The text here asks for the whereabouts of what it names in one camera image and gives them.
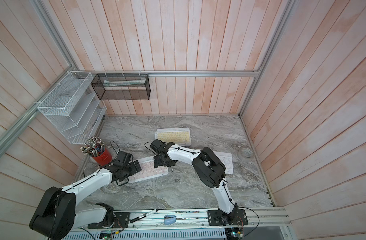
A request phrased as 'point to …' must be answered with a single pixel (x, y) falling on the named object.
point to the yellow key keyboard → (179, 136)
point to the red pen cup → (95, 148)
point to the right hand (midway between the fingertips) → (161, 163)
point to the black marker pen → (139, 218)
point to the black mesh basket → (122, 86)
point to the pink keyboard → (148, 171)
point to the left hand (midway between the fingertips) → (135, 171)
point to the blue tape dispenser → (169, 219)
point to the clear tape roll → (246, 153)
